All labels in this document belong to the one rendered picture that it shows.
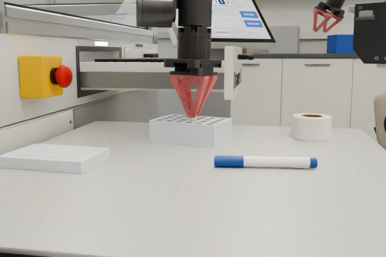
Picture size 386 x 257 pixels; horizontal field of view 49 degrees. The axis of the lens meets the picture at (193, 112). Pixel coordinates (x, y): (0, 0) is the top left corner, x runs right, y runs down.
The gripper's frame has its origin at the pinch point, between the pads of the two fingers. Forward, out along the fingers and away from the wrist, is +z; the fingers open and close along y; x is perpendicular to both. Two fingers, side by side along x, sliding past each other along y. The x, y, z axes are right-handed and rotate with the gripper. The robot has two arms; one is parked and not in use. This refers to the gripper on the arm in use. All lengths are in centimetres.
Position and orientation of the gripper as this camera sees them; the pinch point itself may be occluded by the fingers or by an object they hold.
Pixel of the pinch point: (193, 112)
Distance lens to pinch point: 74.5
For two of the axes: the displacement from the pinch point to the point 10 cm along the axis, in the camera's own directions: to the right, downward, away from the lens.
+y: -4.4, 1.0, -8.9
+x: 9.0, 0.7, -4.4
